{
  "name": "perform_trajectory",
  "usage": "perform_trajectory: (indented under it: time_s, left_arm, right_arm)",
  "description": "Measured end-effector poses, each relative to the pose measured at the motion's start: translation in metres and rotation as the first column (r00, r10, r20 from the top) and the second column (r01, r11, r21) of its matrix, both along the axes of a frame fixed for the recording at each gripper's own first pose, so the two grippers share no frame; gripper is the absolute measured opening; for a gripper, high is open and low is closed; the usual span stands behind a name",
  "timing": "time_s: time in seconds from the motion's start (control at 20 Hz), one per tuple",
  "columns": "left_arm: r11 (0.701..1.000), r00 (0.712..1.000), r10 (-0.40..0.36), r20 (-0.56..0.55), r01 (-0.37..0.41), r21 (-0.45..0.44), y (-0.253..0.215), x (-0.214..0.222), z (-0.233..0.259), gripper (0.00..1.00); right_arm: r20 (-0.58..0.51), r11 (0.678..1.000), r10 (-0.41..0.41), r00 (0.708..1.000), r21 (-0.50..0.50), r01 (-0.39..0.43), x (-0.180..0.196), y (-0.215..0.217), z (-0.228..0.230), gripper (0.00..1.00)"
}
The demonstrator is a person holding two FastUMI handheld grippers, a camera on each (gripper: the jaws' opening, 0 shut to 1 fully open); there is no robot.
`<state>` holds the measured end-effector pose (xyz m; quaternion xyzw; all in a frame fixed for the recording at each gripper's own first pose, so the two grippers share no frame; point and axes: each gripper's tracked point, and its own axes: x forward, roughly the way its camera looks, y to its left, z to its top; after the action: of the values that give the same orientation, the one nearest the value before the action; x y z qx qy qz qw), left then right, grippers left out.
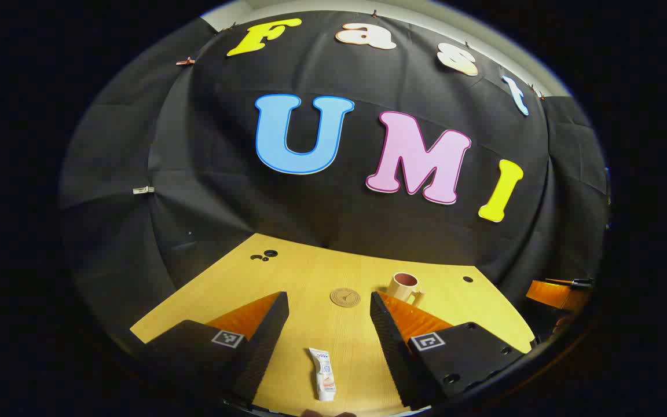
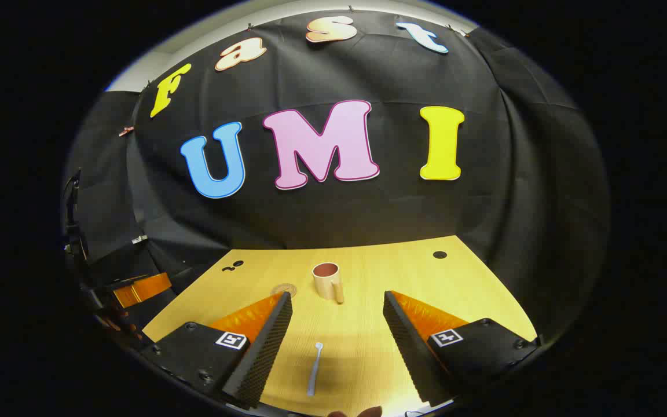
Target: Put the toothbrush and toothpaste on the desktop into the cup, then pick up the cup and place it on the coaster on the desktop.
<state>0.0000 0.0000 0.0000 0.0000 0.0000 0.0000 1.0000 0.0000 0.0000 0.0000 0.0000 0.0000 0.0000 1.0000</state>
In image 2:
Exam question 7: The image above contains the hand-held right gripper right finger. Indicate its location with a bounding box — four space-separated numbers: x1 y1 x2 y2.
383 290 543 406

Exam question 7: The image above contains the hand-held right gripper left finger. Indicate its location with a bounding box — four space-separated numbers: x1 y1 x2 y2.
140 291 294 411

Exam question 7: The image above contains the grey toothbrush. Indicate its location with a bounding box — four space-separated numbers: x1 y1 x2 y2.
307 342 324 397

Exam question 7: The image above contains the beige cup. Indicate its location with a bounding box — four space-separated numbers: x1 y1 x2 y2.
312 262 346 305

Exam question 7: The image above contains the wooden desktop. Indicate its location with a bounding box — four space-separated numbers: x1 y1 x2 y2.
142 235 538 417

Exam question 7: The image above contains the black backdrop cloth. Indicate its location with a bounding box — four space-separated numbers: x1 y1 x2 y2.
61 10 611 348

